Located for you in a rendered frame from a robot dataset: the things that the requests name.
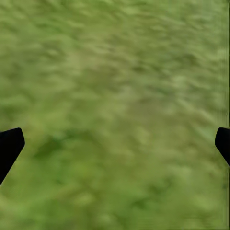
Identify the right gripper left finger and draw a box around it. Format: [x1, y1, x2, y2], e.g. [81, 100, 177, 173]
[0, 127, 25, 185]

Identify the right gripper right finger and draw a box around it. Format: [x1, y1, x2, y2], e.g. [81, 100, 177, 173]
[215, 127, 230, 166]

